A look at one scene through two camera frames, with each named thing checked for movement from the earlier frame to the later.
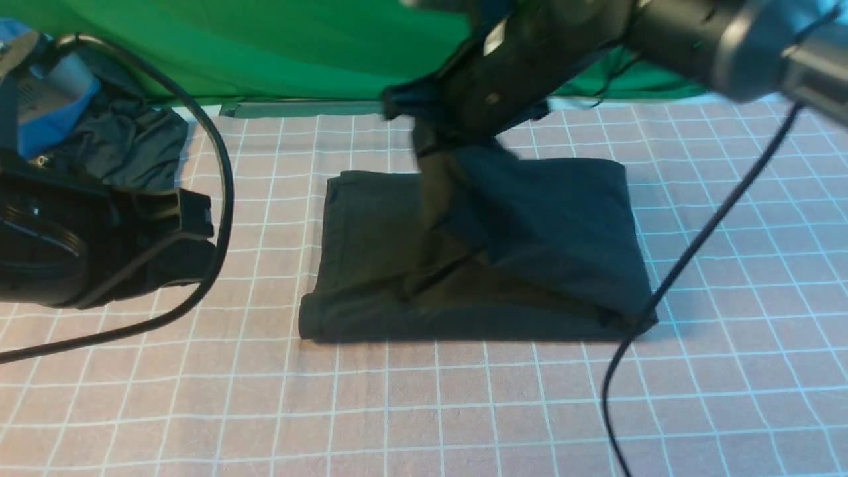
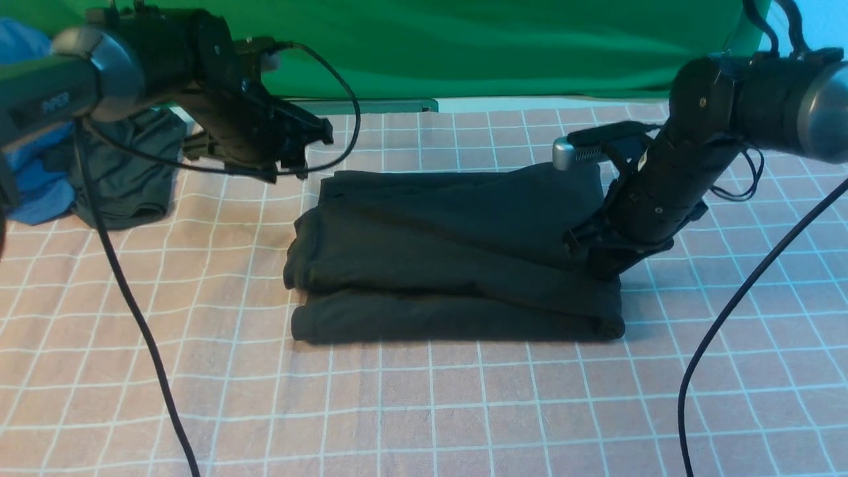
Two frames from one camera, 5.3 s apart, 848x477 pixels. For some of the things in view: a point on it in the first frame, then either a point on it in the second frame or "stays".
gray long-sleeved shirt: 476,249 stays
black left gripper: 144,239 to 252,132
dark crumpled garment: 130,140 stays
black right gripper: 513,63 to 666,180
